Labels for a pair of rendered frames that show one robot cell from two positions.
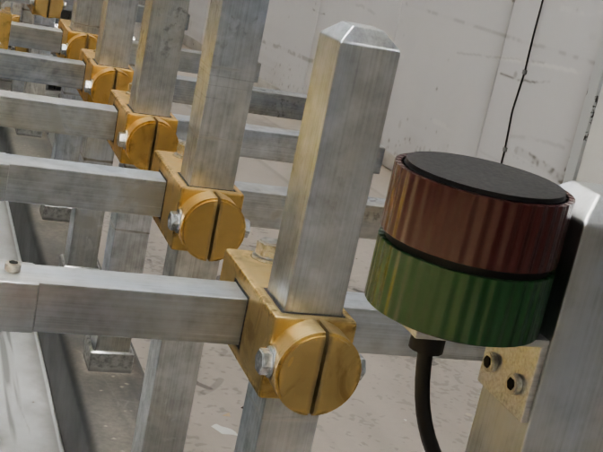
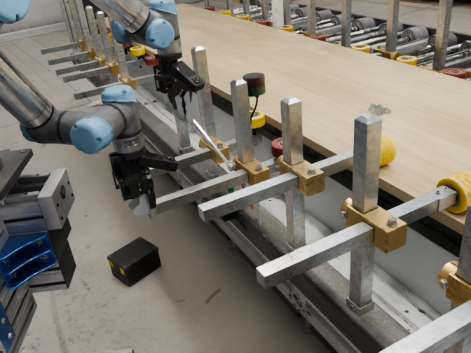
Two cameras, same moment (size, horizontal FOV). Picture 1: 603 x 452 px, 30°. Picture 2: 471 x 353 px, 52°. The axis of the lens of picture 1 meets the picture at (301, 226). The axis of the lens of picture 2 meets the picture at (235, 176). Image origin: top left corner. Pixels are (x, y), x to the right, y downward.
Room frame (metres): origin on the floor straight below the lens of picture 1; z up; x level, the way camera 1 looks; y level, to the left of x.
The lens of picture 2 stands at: (1.62, -0.23, 1.51)
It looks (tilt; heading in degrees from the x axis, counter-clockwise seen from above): 29 degrees down; 176
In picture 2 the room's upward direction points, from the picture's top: 6 degrees counter-clockwise
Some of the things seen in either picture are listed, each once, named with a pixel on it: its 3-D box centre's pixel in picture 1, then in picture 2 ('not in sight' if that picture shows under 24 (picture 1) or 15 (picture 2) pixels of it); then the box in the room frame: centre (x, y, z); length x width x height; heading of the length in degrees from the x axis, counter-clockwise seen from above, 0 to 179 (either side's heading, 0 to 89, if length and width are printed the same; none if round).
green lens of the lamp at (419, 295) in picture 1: (458, 280); (254, 88); (0.36, -0.06, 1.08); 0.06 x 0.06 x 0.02
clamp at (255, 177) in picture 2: not in sight; (251, 169); (0.40, -0.09, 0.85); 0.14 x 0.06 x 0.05; 21
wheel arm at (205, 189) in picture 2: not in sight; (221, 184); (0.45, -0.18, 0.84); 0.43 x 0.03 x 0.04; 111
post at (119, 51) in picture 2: not in sight; (120, 56); (-0.79, -0.55, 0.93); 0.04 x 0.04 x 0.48; 21
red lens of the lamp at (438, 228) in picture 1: (476, 210); (254, 80); (0.36, -0.06, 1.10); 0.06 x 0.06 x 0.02
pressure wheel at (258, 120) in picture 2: not in sight; (254, 129); (0.13, -0.04, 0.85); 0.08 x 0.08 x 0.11
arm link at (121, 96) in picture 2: not in sight; (120, 111); (0.54, -0.40, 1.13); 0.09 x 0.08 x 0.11; 155
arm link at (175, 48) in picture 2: not in sight; (168, 47); (0.17, -0.28, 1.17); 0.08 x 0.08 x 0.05
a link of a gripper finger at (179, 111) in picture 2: not in sight; (174, 107); (0.18, -0.29, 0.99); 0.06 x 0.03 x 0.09; 42
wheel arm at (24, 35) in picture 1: (136, 52); not in sight; (1.61, 0.28, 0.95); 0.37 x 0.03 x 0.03; 111
